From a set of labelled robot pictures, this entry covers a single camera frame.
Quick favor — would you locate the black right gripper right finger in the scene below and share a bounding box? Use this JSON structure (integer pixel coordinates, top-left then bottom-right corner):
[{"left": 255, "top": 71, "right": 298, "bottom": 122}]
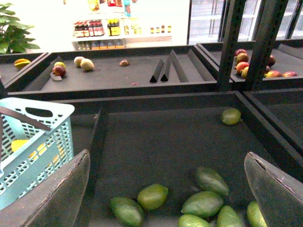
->
[{"left": 244, "top": 152, "right": 303, "bottom": 227}]

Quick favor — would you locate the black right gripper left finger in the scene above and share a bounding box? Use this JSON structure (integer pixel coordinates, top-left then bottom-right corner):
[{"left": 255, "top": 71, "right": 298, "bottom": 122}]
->
[{"left": 0, "top": 149, "right": 90, "bottom": 227}]

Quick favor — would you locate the light blue plastic basket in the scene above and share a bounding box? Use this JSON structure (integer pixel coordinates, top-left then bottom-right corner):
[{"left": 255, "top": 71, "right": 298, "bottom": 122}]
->
[{"left": 0, "top": 97, "right": 75, "bottom": 209}]

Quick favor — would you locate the green mango behind finger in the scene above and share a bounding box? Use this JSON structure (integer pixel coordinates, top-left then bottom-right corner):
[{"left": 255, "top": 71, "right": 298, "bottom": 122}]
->
[{"left": 247, "top": 201, "right": 267, "bottom": 227}]

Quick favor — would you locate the green mango bottom right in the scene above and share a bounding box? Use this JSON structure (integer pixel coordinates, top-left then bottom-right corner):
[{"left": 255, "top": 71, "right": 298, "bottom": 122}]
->
[{"left": 216, "top": 205, "right": 243, "bottom": 227}]

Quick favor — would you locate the green mango bottom centre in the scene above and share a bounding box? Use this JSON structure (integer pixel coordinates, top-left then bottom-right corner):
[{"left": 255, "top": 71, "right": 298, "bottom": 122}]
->
[{"left": 178, "top": 214, "right": 211, "bottom": 227}]

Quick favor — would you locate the red yellow mango front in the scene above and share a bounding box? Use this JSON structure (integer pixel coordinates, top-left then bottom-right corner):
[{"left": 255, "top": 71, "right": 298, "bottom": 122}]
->
[{"left": 264, "top": 70, "right": 282, "bottom": 78}]

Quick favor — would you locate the red mango front right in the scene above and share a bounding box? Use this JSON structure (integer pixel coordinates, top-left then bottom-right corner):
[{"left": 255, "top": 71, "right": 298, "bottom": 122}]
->
[{"left": 282, "top": 71, "right": 298, "bottom": 77}]

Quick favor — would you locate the red green mango front left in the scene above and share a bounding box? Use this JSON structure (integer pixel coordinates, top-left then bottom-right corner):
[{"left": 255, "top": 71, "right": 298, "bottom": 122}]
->
[{"left": 241, "top": 66, "right": 249, "bottom": 79}]

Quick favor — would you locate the dark red mango right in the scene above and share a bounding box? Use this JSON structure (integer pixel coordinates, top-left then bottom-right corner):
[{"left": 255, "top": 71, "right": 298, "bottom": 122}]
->
[{"left": 267, "top": 55, "right": 276, "bottom": 67}]

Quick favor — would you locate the green red mango back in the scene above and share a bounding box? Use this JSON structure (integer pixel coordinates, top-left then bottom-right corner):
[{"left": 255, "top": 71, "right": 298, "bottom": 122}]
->
[{"left": 236, "top": 52, "right": 249, "bottom": 63}]

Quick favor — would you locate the red mango far back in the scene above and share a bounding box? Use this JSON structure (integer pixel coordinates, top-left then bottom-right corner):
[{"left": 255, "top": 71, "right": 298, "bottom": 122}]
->
[{"left": 234, "top": 49, "right": 247, "bottom": 57}]

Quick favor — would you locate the black front left tray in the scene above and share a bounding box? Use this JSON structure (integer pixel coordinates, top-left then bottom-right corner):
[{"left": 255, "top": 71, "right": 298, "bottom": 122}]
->
[{"left": 243, "top": 88, "right": 303, "bottom": 155}]

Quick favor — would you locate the green lime far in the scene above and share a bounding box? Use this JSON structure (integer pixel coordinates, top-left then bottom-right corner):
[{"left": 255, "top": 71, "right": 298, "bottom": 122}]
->
[{"left": 221, "top": 108, "right": 241, "bottom": 126}]

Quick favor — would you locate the green lime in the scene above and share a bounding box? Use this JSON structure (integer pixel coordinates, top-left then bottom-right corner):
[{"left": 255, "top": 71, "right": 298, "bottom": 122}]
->
[
  {"left": 221, "top": 108, "right": 241, "bottom": 126},
  {"left": 137, "top": 183, "right": 169, "bottom": 210}
]

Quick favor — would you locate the green lime front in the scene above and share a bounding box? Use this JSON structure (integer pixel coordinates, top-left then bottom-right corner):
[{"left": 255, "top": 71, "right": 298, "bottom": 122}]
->
[{"left": 137, "top": 183, "right": 169, "bottom": 210}]

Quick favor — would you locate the black lime tray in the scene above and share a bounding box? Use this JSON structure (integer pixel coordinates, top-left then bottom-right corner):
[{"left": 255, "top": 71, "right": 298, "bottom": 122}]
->
[{"left": 67, "top": 92, "right": 303, "bottom": 227}]

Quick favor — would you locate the grey flat piece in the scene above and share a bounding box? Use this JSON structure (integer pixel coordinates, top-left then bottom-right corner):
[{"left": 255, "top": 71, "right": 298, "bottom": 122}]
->
[{"left": 50, "top": 72, "right": 62, "bottom": 81}]

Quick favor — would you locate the dark red fruit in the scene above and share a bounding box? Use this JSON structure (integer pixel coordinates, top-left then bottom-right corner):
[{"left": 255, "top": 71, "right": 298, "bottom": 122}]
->
[{"left": 52, "top": 65, "right": 66, "bottom": 77}]

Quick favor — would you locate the black far left tray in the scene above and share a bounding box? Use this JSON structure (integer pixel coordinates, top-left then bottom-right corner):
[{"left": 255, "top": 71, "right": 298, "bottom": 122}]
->
[{"left": 0, "top": 52, "right": 47, "bottom": 86}]

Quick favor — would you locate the yellow green fruit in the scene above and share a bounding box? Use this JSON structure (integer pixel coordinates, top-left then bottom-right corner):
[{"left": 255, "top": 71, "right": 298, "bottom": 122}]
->
[{"left": 54, "top": 61, "right": 66, "bottom": 68}]

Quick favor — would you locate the beige fruit right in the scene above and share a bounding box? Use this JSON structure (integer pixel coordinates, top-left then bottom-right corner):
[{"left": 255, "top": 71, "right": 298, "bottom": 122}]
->
[{"left": 80, "top": 58, "right": 95, "bottom": 71}]

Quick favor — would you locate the beige fruit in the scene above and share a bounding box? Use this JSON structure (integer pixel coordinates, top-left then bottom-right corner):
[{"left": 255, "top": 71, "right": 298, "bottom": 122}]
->
[
  {"left": 80, "top": 58, "right": 95, "bottom": 71},
  {"left": 74, "top": 56, "right": 84, "bottom": 68}
]

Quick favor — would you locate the black long divider right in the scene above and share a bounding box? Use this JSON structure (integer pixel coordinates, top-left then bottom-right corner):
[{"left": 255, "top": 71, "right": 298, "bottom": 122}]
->
[{"left": 187, "top": 49, "right": 215, "bottom": 81}]

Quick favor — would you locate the black long divider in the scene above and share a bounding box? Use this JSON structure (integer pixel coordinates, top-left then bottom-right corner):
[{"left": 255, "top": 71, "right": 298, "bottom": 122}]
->
[
  {"left": 169, "top": 49, "right": 189, "bottom": 83},
  {"left": 187, "top": 49, "right": 215, "bottom": 81}
]

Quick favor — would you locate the yellow star fruit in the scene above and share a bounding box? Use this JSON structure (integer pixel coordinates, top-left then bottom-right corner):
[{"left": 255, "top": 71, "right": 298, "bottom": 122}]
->
[{"left": 14, "top": 59, "right": 31, "bottom": 70}]

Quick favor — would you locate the beige fruit left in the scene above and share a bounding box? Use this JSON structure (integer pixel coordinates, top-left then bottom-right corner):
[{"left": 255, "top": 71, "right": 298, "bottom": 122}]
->
[{"left": 74, "top": 56, "right": 84, "bottom": 68}]

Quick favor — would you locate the brown halved fruit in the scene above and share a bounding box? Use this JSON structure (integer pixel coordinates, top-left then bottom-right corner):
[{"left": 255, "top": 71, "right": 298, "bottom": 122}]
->
[{"left": 119, "top": 59, "right": 130, "bottom": 67}]

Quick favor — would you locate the black rear fruit tray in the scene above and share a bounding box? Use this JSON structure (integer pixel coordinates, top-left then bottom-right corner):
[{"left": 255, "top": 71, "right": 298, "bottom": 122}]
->
[{"left": 4, "top": 45, "right": 217, "bottom": 100}]

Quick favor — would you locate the black triangular divider one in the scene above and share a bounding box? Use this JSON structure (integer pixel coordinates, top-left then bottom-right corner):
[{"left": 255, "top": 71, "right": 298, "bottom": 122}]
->
[{"left": 150, "top": 59, "right": 164, "bottom": 83}]

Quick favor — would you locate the black triangular divider two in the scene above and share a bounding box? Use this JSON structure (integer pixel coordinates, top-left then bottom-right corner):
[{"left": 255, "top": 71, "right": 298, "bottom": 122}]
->
[{"left": 160, "top": 57, "right": 171, "bottom": 82}]

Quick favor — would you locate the dark basket handle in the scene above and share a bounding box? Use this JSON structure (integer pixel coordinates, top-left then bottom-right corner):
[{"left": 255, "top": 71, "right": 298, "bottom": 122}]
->
[{"left": 0, "top": 106, "right": 51, "bottom": 155}]

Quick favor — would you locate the black shelf post right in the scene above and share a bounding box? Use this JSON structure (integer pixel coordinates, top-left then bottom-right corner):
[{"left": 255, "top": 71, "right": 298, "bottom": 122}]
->
[{"left": 244, "top": 0, "right": 288, "bottom": 91}]

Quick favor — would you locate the black shelf post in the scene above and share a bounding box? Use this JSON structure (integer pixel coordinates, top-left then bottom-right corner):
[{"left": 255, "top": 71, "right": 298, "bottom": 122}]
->
[
  {"left": 217, "top": 0, "right": 246, "bottom": 91},
  {"left": 244, "top": 0, "right": 288, "bottom": 91}
]

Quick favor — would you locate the black shelf post left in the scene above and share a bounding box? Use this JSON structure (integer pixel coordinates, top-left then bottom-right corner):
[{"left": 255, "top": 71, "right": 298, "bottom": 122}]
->
[{"left": 217, "top": 0, "right": 246, "bottom": 91}]

